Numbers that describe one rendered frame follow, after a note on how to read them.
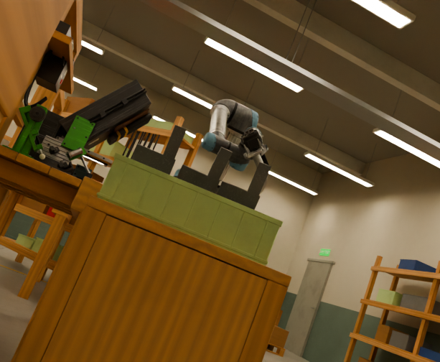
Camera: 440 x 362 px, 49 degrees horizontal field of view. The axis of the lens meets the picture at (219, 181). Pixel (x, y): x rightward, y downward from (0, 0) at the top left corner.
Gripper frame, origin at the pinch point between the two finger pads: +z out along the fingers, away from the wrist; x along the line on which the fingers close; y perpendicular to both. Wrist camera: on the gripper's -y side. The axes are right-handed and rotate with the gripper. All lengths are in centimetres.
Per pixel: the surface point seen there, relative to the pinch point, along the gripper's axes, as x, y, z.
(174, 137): -24.3, 18.8, 2.1
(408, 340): 66, -426, -429
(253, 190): -5.7, -9.8, 5.8
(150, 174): -34.1, 12.4, 17.8
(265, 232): -6.1, -21.2, 19.4
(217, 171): -15.1, 1.5, 3.4
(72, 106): -238, 59, -486
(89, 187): -72, 11, -21
